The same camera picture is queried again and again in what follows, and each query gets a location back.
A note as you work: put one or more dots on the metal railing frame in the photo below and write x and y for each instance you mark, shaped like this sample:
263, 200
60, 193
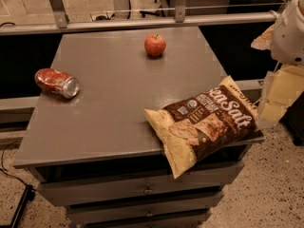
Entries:
50, 16

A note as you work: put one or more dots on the red apple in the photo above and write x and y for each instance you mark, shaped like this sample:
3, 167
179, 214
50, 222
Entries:
154, 45

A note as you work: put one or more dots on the grey drawer cabinet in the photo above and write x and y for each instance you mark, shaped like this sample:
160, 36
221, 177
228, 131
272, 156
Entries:
96, 154

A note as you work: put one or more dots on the brown sea salt chip bag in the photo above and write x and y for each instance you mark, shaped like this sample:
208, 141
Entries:
192, 129

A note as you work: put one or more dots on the crushed red soda can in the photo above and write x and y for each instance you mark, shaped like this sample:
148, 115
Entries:
58, 82

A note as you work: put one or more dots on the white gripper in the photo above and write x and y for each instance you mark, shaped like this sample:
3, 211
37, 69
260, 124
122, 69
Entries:
290, 35

